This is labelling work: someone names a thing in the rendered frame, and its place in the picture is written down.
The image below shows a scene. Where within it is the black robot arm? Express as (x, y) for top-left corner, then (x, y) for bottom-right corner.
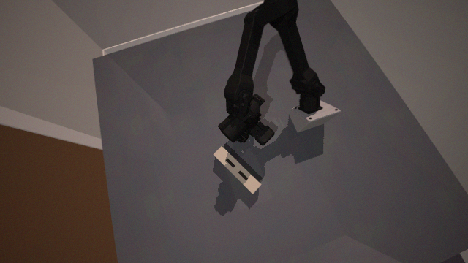
(218, 0), (325, 143)

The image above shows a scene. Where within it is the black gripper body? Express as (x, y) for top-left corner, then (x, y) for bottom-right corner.
(246, 113), (274, 145)

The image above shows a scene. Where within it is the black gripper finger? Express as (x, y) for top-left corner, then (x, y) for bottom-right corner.
(248, 130), (257, 137)

